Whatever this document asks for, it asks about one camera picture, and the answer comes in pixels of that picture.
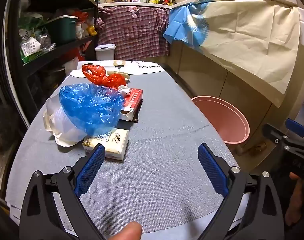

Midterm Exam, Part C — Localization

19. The green and white snack bag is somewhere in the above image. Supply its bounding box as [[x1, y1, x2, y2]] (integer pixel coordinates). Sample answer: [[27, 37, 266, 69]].
[[18, 36, 43, 63]]

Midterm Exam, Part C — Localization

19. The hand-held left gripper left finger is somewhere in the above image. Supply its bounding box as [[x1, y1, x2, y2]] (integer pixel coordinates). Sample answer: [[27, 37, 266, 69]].
[[19, 144, 106, 240]]

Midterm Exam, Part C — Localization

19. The white tissue packet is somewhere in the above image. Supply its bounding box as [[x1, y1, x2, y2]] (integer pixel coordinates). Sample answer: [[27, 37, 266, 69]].
[[82, 129, 130, 161]]

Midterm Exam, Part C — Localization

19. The beige kitchen cabinet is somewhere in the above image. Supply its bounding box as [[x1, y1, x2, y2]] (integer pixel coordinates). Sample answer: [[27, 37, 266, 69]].
[[167, 40, 292, 155]]

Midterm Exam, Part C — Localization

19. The blue printed cloth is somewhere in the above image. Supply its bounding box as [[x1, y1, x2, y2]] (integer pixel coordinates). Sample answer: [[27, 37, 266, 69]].
[[162, 0, 212, 53]]

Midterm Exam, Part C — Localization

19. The beige stick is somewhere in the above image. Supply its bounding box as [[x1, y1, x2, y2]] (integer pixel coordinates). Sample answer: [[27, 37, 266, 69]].
[[107, 70, 131, 80]]

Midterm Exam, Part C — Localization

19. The plaid shirt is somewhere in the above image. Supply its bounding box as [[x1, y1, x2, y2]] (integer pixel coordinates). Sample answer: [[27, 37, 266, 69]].
[[95, 6, 170, 58]]

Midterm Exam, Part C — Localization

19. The person's right hand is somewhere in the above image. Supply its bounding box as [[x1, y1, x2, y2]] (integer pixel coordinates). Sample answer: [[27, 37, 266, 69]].
[[285, 173, 304, 228]]

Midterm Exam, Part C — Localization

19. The white lidded bin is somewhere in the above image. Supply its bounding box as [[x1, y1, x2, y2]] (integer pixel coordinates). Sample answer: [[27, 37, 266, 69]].
[[94, 44, 116, 61]]

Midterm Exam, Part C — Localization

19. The red cardboard box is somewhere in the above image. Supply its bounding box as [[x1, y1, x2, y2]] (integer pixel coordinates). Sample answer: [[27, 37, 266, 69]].
[[119, 88, 144, 112]]

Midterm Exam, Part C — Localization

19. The pink waste bin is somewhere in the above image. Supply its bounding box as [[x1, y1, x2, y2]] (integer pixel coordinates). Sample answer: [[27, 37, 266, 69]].
[[191, 95, 250, 145]]

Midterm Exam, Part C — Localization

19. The cream cloth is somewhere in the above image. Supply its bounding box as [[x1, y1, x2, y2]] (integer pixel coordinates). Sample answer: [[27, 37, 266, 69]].
[[189, 0, 301, 108]]

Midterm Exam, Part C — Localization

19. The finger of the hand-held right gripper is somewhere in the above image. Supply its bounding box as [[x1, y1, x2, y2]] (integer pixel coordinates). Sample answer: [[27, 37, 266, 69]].
[[262, 123, 292, 145], [285, 118, 304, 138]]

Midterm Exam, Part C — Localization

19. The white tissue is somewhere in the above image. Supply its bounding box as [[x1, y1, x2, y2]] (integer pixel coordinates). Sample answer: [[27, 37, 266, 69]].
[[118, 85, 131, 97]]

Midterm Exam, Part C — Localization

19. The red plastic bag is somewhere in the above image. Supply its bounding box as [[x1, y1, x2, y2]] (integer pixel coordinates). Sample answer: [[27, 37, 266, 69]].
[[81, 64, 127, 89]]

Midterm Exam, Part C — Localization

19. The grey ironing board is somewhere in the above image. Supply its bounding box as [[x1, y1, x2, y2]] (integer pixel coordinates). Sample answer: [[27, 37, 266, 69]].
[[67, 60, 167, 77]]

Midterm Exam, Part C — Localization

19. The green storage bin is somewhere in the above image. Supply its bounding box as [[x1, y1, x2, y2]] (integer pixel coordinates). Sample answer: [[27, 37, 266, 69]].
[[43, 15, 79, 46]]

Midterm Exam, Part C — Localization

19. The blue plastic bag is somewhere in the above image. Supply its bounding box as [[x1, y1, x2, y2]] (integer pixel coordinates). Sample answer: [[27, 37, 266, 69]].
[[59, 82, 125, 136]]

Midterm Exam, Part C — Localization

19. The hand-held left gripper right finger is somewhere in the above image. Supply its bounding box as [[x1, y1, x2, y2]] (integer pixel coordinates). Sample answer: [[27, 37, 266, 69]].
[[197, 143, 285, 240]]

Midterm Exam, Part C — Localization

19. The black shelf rack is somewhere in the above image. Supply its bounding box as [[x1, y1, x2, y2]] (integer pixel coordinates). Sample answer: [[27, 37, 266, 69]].
[[2, 0, 102, 128]]

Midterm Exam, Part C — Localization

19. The white plastic bag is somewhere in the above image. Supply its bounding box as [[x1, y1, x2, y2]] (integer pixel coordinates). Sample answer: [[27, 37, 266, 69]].
[[43, 97, 86, 147]]

